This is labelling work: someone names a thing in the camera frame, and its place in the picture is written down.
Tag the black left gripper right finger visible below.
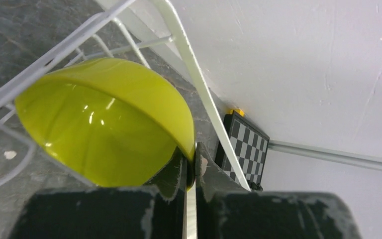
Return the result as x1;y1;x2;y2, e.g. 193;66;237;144
195;142;361;239

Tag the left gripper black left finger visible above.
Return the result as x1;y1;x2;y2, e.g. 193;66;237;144
8;149;187;239

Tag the yellow bowl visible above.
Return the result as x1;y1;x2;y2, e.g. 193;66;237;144
14;57;195;187

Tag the black white chessboard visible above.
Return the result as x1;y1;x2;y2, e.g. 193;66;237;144
223;113;270;192

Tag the small yellow block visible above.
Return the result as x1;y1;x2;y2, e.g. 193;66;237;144
229;109;245;117

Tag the white wire dish rack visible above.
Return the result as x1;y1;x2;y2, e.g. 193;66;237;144
0;0;249;189

